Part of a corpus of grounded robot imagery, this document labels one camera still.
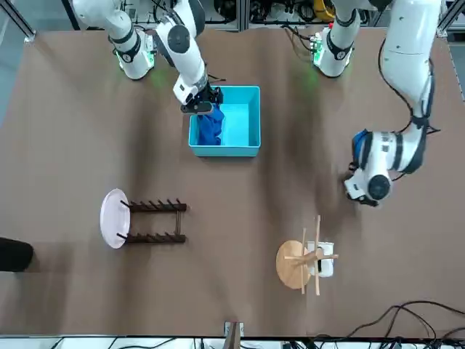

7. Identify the white mug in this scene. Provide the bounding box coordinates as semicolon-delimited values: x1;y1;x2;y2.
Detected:
306;240;336;278

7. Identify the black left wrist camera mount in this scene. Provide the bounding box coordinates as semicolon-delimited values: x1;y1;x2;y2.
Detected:
345;194;379;208

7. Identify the aluminium upright post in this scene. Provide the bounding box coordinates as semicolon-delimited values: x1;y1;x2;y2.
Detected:
224;321;245;349

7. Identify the aluminium frame rail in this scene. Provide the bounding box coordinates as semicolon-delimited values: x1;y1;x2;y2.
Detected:
203;17;337;32

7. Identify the black cylindrical vase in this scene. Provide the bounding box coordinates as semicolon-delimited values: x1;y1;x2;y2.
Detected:
0;238;34;272

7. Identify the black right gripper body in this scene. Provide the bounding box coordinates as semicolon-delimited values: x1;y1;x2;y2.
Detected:
195;85;223;106

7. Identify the aluminium frame post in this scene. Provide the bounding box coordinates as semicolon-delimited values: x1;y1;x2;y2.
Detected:
435;0;459;37
3;0;37;41

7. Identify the dark wooden dish rack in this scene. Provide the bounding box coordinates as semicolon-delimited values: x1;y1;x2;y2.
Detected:
116;198;188;245

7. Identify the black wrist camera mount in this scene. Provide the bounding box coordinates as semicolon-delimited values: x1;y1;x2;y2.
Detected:
345;194;379;208
180;103;214;114

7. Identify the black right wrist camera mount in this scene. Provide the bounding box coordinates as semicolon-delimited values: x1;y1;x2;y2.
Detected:
180;103;214;114

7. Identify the yellow black device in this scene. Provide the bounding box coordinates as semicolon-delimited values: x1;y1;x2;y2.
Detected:
314;0;335;19

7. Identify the cyan plastic box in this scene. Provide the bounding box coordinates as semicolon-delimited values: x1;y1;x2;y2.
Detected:
187;85;262;158

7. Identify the white round plate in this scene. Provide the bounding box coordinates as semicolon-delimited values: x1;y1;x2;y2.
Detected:
100;188;132;250

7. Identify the wooden mug stand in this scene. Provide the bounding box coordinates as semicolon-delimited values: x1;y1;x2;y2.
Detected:
275;214;339;296

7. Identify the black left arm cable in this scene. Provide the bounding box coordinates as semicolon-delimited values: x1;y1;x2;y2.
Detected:
377;36;442;182

